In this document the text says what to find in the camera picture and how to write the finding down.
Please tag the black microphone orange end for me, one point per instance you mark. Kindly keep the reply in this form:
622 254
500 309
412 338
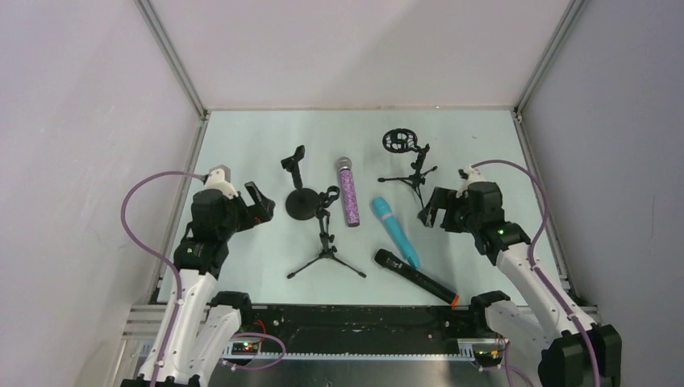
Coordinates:
389 261

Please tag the right circuit board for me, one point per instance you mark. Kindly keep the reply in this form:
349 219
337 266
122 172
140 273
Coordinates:
488 359

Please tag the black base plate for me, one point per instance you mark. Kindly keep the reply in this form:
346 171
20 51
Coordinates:
371 330

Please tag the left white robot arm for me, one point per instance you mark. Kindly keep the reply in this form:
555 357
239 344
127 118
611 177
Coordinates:
199 320

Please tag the wrist white camera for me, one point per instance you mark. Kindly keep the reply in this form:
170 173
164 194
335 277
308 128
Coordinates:
469 176
219 179

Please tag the circuit board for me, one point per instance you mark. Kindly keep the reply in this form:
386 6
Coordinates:
244 348
488 359

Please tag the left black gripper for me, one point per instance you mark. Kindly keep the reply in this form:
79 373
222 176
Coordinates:
244 208

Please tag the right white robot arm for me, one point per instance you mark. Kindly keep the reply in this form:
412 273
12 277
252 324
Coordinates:
571 348

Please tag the purple glitter microphone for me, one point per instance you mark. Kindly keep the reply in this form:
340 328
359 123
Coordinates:
348 191

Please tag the black tripod mic stand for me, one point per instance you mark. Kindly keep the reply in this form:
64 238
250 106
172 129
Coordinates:
328 250

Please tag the shock mount tripod stand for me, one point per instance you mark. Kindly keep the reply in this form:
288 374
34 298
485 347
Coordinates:
404 141

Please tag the blue toy microphone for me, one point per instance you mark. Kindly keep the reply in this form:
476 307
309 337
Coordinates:
385 214

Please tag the round base mic stand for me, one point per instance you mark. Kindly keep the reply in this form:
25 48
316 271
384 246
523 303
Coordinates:
302 202

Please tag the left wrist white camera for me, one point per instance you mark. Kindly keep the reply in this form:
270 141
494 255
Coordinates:
219 179

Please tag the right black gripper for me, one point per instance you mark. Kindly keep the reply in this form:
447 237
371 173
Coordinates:
448 209

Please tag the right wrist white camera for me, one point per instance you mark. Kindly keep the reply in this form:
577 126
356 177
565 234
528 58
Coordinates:
469 176

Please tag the left circuit board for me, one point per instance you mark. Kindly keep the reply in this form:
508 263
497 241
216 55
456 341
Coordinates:
244 348

